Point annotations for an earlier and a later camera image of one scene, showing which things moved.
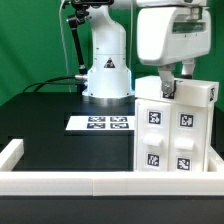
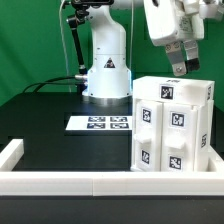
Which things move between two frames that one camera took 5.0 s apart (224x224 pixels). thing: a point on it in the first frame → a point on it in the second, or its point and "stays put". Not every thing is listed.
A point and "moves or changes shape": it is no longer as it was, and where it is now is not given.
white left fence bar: [11, 154] stays put
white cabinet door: [152, 135] moves or changes shape
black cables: [46, 82] stays put
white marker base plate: [102, 123] stays put
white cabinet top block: [185, 90] moves or changes shape
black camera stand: [75, 21] stays put
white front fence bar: [112, 183] stays put
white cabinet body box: [172, 137] moves or changes shape
